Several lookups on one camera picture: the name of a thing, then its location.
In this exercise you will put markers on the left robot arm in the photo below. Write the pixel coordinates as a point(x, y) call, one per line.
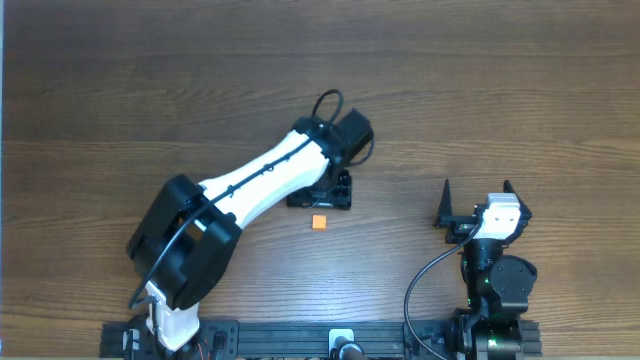
point(275, 175)

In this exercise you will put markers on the orange cube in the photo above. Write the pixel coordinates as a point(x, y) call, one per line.
point(319, 222)

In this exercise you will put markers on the mounting rail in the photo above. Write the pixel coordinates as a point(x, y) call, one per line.
point(300, 340)

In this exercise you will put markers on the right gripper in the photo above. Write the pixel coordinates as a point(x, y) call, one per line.
point(457, 225)

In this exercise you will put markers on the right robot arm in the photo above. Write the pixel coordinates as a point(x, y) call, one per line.
point(507, 285)

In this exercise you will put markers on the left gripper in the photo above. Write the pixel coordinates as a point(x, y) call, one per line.
point(320, 200)

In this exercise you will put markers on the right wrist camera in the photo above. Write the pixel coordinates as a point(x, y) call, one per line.
point(500, 217)

